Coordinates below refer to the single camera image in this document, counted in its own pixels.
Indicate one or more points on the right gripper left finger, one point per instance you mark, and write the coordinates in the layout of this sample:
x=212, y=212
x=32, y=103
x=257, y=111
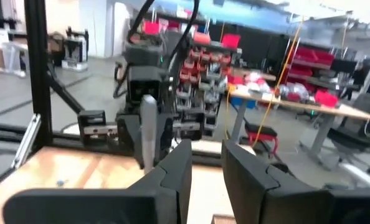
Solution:
x=160, y=199

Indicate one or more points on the parts bin rack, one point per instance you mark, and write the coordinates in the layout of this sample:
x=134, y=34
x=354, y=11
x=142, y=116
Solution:
x=210, y=68

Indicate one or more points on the small blue scrap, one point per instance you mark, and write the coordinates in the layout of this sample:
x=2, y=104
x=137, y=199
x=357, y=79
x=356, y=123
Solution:
x=60, y=183

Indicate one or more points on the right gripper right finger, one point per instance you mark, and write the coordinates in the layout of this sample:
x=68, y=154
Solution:
x=266, y=202

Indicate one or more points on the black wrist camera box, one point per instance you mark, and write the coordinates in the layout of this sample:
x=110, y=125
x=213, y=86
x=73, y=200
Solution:
x=144, y=84

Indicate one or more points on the red cart with black top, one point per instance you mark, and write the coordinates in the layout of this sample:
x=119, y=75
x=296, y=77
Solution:
x=261, y=129

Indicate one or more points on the white floor machine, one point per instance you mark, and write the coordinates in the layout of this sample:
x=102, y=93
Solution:
x=76, y=49

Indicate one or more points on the silver marker pen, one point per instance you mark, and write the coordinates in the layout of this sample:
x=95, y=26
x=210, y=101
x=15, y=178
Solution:
x=149, y=130

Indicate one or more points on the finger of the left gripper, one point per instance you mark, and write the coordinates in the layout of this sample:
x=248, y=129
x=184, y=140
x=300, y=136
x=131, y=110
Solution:
x=165, y=133
x=130, y=133

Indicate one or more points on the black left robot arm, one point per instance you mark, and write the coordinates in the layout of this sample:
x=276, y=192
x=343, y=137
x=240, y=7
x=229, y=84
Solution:
x=144, y=53

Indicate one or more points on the grey office chair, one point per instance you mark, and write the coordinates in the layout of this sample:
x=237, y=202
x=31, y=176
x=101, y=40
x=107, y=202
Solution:
x=353, y=137

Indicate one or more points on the red bin shelf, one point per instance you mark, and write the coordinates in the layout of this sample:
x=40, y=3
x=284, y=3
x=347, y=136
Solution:
x=309, y=56

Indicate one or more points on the wooden top desk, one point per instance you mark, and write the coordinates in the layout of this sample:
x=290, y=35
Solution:
x=297, y=105

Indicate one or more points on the silver frame bracket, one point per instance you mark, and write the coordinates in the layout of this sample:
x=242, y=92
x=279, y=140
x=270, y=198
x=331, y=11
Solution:
x=26, y=141

